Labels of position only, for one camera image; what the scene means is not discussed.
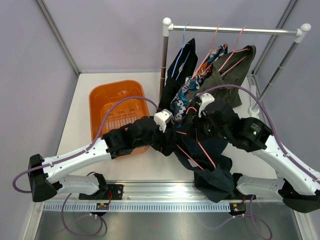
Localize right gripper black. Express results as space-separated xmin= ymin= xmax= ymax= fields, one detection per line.
xmin=187 ymin=109 xmax=230 ymax=142

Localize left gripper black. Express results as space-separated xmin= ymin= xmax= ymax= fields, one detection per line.
xmin=134 ymin=122 xmax=177 ymax=156

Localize pink hanger navy shorts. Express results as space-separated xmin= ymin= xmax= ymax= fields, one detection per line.
xmin=176 ymin=106 xmax=217 ymax=170

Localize dark navy shorts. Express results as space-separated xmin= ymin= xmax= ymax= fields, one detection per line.
xmin=166 ymin=121 xmax=235 ymax=196

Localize black shorts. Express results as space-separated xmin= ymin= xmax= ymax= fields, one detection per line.
xmin=158 ymin=38 xmax=198 ymax=110

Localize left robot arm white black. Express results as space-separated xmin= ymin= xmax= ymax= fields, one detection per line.
xmin=28 ymin=117 xmax=176 ymax=203

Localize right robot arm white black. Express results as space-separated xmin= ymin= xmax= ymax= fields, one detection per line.
xmin=194 ymin=95 xmax=320 ymax=213

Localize patterned blue orange shorts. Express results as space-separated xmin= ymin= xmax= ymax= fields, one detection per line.
xmin=170 ymin=43 xmax=228 ymax=128

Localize olive green shorts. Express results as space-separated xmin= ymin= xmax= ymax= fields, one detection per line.
xmin=197 ymin=45 xmax=256 ymax=108

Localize pink hanger patterned shorts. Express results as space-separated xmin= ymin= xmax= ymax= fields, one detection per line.
xmin=193 ymin=24 xmax=226 ymax=78

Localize pink hanger olive shorts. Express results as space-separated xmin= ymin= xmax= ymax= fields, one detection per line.
xmin=219 ymin=25 xmax=251 ymax=77

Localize orange plastic basket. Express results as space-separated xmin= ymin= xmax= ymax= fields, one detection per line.
xmin=86 ymin=80 xmax=150 ymax=160

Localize metal clothes rack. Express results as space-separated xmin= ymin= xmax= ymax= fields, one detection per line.
xmin=159 ymin=17 xmax=311 ymax=102

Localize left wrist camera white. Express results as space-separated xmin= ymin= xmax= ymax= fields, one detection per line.
xmin=153 ymin=109 xmax=173 ymax=133

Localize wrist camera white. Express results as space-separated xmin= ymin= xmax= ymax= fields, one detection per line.
xmin=198 ymin=93 xmax=215 ymax=118
xmin=153 ymin=109 xmax=173 ymax=133

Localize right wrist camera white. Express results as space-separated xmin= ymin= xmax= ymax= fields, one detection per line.
xmin=198 ymin=93 xmax=215 ymax=118

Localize aluminium mounting rail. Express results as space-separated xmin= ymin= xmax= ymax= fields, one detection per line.
xmin=32 ymin=181 xmax=286 ymax=203

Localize white slotted cable duct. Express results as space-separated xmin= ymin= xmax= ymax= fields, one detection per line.
xmin=43 ymin=202 xmax=232 ymax=213

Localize blue wire hanger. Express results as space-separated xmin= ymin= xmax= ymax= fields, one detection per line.
xmin=171 ymin=23 xmax=189 ymax=81

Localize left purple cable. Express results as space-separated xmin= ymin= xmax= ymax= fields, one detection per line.
xmin=12 ymin=96 xmax=161 ymax=237

